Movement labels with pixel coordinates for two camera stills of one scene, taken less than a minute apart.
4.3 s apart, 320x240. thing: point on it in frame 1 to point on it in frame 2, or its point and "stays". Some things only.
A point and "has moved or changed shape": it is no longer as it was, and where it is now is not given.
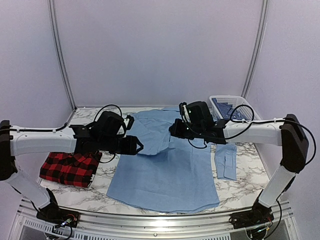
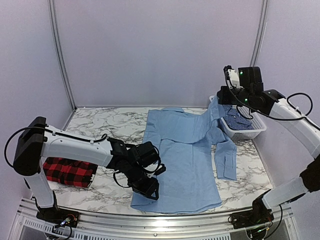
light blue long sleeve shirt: x=167 y=173 has moved or changed shape
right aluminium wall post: x=257 y=46 stays
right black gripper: x=176 y=132 to x=222 y=98
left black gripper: x=130 y=147 to x=148 y=189
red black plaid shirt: x=74 y=169 stays
